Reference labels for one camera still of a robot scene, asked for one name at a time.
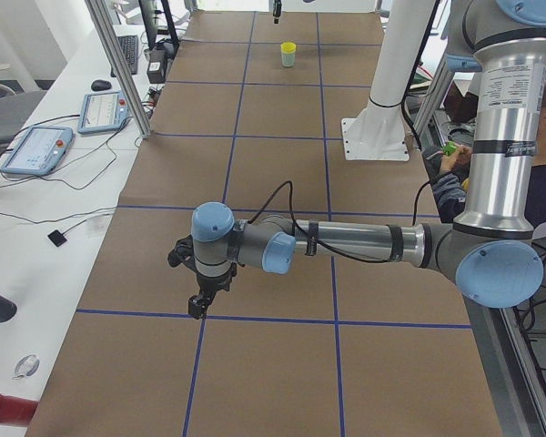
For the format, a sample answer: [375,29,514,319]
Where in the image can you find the yellow plastic cup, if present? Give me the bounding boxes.
[280,41,297,55]

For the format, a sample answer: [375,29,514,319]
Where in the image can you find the aluminium frame post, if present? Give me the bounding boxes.
[85,0,151,139]

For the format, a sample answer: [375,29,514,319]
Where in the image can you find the pale green plastic cup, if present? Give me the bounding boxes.
[281,52,296,68]

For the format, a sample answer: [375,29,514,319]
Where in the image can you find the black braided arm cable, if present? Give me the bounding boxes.
[249,180,438,265]

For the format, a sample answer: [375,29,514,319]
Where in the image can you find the black power adapter box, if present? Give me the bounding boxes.
[147,49,167,84]

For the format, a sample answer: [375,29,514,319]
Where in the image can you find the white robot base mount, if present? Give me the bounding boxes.
[341,0,438,162]

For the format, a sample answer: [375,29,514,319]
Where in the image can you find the blue teach pendant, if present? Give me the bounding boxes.
[0,126,75,176]
[77,91,130,135]

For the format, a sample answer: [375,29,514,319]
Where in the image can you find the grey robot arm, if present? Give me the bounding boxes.
[170,1,546,319]

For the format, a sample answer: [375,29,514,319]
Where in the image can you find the blue teach pendant far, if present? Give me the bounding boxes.
[77,91,130,135]

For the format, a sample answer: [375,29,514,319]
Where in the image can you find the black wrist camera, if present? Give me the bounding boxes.
[167,235,196,271]

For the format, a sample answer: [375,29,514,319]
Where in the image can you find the black computer mouse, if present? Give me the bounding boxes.
[91,79,112,92]

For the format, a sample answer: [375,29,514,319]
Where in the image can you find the black keyboard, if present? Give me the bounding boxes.
[116,35,139,75]

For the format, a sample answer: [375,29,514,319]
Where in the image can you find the blue teach pendant near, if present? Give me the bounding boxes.
[0,126,75,176]

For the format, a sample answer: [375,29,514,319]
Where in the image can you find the red cylindrical object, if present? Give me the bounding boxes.
[0,393,38,427]

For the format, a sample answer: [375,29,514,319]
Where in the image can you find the black computer monitor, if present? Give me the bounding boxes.
[138,0,158,49]

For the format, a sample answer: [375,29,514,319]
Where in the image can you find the small black square device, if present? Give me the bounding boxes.
[47,229,67,247]

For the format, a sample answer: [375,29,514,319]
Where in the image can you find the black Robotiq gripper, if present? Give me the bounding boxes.
[187,266,237,319]

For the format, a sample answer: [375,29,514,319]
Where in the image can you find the seated person dark clothes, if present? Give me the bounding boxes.
[429,64,546,240]

